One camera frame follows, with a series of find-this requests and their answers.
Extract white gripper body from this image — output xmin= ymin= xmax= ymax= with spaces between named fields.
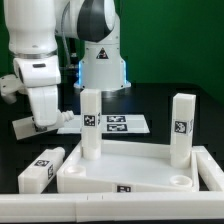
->
xmin=27 ymin=85 xmax=58 ymax=125

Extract white desk top tray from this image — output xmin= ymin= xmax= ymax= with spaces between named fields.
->
xmin=57 ymin=140 xmax=199 ymax=193

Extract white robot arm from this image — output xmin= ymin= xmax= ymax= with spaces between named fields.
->
xmin=3 ymin=0 xmax=118 ymax=127

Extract white marker sheet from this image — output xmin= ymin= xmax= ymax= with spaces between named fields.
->
xmin=57 ymin=115 xmax=150 ymax=134

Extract white front fence bar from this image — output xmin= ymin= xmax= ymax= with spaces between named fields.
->
xmin=0 ymin=191 xmax=224 ymax=223

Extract white fence bar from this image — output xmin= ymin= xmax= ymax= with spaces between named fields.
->
xmin=0 ymin=191 xmax=224 ymax=223
xmin=192 ymin=146 xmax=224 ymax=192

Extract white right fence bar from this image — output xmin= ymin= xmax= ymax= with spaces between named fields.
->
xmin=192 ymin=146 xmax=224 ymax=192

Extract black cables behind base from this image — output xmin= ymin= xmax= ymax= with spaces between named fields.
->
xmin=58 ymin=64 xmax=81 ymax=79

